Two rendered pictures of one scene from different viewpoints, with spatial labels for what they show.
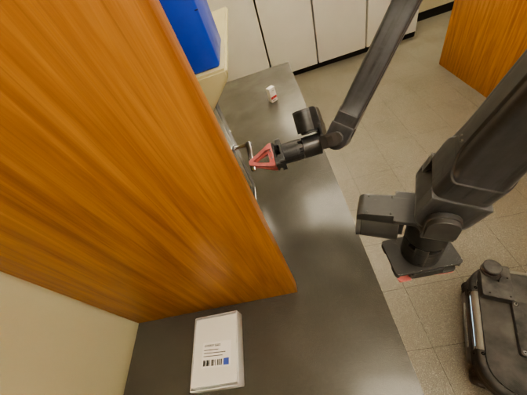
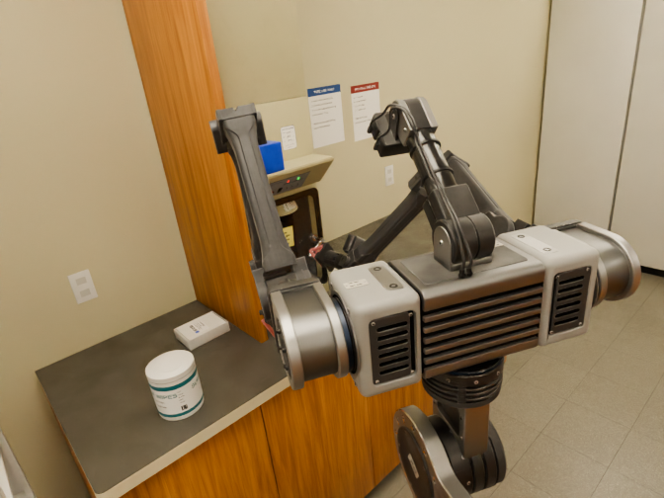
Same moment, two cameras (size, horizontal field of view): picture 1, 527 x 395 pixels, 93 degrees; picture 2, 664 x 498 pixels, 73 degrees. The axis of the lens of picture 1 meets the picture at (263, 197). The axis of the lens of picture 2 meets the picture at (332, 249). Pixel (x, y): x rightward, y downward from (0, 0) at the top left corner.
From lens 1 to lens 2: 1.19 m
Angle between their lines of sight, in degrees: 38
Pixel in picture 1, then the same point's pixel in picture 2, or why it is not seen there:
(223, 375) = (190, 334)
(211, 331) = (208, 319)
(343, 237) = not seen: hidden behind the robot
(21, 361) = (149, 250)
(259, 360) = (207, 349)
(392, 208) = not seen: hidden behind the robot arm
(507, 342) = not seen: outside the picture
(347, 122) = (355, 255)
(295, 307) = (250, 347)
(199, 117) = (229, 186)
